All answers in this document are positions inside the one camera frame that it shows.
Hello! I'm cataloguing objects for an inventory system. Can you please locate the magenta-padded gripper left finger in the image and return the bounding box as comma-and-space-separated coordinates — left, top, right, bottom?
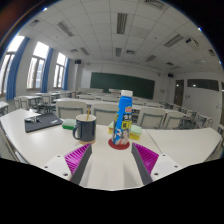
42, 143, 94, 186

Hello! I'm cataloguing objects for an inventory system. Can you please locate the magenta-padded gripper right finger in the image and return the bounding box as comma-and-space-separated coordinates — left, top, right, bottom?
130, 142, 184, 186

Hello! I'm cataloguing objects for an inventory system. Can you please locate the blue drink bottle white cap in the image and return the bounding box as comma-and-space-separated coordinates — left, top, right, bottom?
111, 89, 134, 147

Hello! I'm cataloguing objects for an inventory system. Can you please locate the small green sponge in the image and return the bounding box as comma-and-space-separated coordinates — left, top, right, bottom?
61, 118, 80, 131

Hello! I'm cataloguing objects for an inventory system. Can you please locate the dark blue mug cork base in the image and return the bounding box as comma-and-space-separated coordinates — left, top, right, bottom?
72, 113, 98, 145

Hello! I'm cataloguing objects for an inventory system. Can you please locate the black notebook case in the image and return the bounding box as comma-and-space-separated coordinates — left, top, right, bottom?
23, 112, 65, 134

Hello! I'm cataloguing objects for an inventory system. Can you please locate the flat round red coaster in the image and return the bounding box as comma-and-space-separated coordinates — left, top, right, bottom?
107, 137, 132, 151

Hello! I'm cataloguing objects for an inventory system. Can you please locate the metal key bunch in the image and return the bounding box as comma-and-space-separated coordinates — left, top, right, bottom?
24, 116, 43, 124

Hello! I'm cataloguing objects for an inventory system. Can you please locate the classroom chairs and desks group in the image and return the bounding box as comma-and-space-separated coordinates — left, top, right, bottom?
0, 87, 224, 132

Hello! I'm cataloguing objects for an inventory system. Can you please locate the dark classroom door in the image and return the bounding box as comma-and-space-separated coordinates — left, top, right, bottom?
175, 79, 186, 107

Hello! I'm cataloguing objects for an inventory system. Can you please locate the dark transom window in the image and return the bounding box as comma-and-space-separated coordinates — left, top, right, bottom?
187, 78, 220, 92

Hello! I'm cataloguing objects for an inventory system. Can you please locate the green chalkboard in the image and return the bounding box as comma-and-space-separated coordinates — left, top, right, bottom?
89, 72, 156, 100

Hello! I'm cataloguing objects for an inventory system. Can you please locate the classroom windows group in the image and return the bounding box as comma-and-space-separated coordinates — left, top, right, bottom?
0, 34, 68, 97

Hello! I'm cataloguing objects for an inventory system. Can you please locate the blue window curtains group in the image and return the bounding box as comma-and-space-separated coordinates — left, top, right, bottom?
5, 36, 71, 102

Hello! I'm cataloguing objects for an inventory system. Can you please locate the white ceiling projector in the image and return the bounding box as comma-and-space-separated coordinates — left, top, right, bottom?
184, 37, 201, 48

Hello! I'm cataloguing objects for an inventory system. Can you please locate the ceiling lights group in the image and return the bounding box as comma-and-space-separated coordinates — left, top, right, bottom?
28, 0, 218, 68

